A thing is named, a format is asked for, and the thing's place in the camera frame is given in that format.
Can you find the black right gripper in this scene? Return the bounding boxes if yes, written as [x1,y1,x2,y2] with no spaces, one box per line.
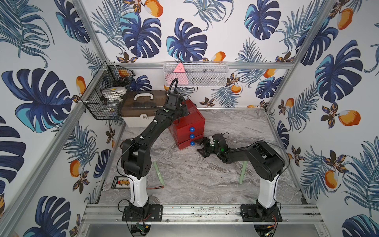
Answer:
[192,136,220,157]

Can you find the red top drawer blue knob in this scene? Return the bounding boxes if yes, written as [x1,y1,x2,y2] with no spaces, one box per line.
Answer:
[169,118,205,136]

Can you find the red three-drawer cabinet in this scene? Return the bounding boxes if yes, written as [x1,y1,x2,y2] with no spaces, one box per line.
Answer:
[169,100,205,150]

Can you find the green fruit knife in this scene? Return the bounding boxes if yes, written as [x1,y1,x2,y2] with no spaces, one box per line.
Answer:
[153,161,165,186]
[239,161,248,185]

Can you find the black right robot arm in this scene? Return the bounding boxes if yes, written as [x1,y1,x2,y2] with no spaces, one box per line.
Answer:
[193,133,286,209]

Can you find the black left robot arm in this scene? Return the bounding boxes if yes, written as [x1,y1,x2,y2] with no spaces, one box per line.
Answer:
[120,92,189,208]

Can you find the brown lid white storage box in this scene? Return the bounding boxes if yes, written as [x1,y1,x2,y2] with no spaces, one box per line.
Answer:
[120,90,167,128]

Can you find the pink triangle sign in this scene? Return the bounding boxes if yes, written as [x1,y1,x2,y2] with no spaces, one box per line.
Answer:
[166,63,189,86]

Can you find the white item in basket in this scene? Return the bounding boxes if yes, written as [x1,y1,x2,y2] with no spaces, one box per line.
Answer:
[101,87,127,103]

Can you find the black orange battery charger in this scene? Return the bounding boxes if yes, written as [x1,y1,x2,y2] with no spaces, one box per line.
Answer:
[111,176,131,189]

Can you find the clear mesh wall shelf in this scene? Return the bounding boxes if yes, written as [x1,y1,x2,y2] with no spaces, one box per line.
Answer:
[163,62,229,87]

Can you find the black wire basket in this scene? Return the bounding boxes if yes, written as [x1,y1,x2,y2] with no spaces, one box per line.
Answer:
[80,62,135,120]

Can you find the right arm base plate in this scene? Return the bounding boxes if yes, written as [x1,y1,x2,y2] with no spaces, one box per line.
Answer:
[240,202,283,222]

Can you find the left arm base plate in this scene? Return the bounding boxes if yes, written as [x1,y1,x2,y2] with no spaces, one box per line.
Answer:
[122,203,163,222]

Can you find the aluminium front rail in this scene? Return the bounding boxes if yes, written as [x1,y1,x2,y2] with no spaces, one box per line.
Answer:
[82,204,324,224]

